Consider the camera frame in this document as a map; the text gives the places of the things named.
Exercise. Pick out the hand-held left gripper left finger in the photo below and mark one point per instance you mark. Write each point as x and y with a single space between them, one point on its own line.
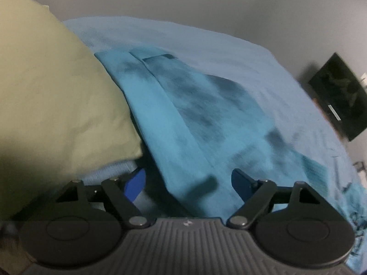
137 182

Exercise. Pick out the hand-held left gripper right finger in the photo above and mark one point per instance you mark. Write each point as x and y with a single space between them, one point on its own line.
242 182

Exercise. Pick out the teal blue garment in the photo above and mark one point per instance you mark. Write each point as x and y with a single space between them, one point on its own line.
177 126

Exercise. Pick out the olive green pillow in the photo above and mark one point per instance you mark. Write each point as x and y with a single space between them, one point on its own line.
51 91

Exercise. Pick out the light blue bed sheet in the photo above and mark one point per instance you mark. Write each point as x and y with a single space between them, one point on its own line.
229 54

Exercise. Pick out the black television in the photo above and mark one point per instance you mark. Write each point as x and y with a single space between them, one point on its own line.
341 91

